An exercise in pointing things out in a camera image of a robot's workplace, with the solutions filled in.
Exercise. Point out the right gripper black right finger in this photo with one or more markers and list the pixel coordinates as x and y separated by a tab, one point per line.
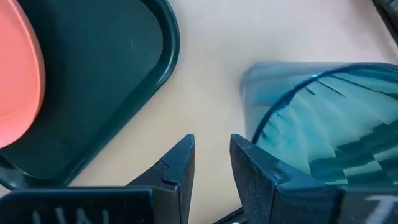
258	177

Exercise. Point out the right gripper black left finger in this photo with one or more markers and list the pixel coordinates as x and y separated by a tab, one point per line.
174	168

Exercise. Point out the orange plastic plate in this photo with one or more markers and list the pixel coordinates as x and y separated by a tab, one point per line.
18	77

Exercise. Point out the dark green plastic tray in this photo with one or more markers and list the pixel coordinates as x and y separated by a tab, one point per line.
99	68

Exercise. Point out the black aluminium table frame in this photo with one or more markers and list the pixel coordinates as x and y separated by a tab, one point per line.
387	18

